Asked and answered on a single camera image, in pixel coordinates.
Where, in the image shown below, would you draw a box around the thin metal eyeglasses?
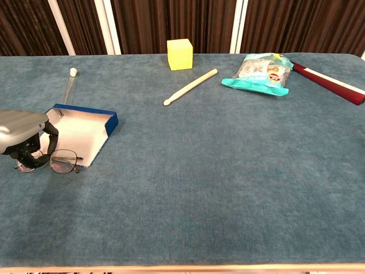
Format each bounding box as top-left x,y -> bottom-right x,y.
14,149 -> 84,174

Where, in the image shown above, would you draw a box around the teal velvet table cloth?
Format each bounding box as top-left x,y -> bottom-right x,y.
0,53 -> 365,269

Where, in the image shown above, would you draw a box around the dark brown curtain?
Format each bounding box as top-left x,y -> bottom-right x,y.
0,0 -> 365,57

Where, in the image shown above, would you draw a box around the glass test tube white stopper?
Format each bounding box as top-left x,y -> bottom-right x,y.
60,67 -> 78,107

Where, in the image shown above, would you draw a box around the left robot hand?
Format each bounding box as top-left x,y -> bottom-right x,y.
0,110 -> 59,169

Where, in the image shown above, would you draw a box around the wooden drumstick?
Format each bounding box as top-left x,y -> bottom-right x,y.
163,68 -> 218,107

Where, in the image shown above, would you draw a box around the teal snack bag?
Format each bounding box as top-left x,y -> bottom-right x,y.
221,53 -> 294,98

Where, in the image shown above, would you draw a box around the yellow foam cube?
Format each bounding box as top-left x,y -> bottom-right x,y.
167,38 -> 194,71

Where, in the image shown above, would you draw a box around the dark red folded fan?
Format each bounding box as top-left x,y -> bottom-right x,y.
281,54 -> 365,106

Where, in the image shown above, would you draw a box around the blue glasses case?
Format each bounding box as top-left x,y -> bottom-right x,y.
36,103 -> 119,168

